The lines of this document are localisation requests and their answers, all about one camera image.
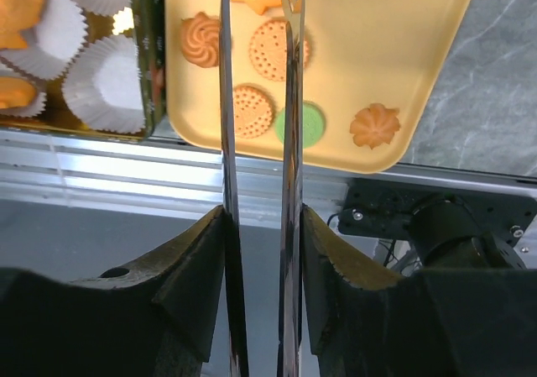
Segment round dotted biscuit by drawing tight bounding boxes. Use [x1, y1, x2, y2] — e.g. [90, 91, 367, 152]
[233, 85, 274, 139]
[248, 18, 287, 81]

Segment round dotted biscuit middle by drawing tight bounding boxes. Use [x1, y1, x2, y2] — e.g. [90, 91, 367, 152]
[248, 18, 287, 81]

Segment round dotted biscuit bottom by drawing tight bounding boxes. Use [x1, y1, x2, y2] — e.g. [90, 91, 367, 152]
[233, 85, 274, 139]

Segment orange flower cookie bottom-right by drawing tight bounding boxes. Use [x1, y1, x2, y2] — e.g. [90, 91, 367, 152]
[349, 102, 401, 149]

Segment green christmas cookie tin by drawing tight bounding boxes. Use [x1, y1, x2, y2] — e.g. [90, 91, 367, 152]
[1, 0, 165, 140]

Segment white paper cup centre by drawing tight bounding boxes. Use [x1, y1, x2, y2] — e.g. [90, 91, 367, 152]
[1, 0, 87, 80]

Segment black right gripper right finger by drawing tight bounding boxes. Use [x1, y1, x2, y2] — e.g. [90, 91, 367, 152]
[301, 207, 536, 376]

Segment yellow cookie tray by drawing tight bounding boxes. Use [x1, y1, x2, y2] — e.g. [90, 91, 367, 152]
[165, 0, 471, 174]

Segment metal serving tongs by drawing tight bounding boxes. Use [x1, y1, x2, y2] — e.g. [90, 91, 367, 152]
[219, 0, 305, 376]

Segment green round cookie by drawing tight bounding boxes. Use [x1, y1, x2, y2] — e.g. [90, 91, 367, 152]
[274, 102, 326, 149]

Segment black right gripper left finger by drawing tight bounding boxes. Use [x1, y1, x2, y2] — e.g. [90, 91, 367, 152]
[1, 207, 225, 376]

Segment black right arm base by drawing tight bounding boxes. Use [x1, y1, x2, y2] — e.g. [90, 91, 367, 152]
[333, 179, 536, 270]

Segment white paper cup bottom-right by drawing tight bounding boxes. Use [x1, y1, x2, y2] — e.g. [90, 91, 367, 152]
[61, 35, 145, 134]

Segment aluminium frame rail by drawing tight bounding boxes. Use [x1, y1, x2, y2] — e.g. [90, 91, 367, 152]
[0, 128, 349, 227]

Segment swirl butter cookie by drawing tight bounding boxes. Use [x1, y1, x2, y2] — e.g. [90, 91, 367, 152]
[180, 12, 220, 69]

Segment white paper cup bottom-left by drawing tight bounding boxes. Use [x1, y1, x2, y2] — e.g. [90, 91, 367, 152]
[1, 63, 46, 118]

